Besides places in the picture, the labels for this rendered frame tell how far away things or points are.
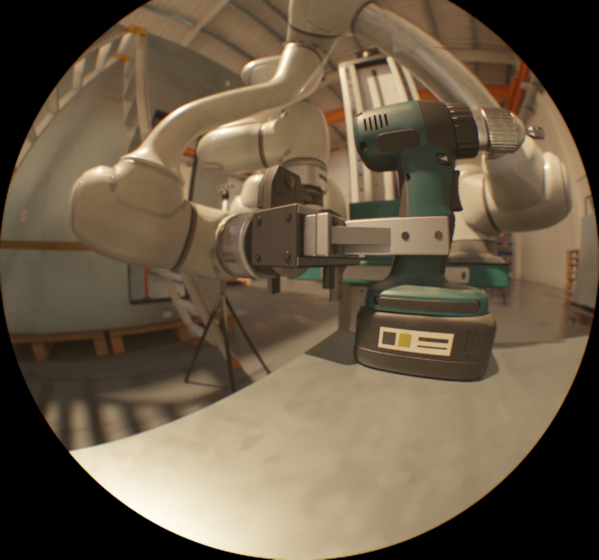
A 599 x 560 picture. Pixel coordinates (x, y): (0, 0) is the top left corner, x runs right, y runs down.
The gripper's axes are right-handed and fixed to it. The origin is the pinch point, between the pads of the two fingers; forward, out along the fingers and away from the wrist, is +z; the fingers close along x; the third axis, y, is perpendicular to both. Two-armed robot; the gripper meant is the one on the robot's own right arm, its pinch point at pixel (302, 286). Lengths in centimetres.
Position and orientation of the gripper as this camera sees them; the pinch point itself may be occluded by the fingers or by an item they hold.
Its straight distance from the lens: 38.7
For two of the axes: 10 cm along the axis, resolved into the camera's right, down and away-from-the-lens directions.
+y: 5.1, 0.0, 8.6
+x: -8.6, -0.1, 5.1
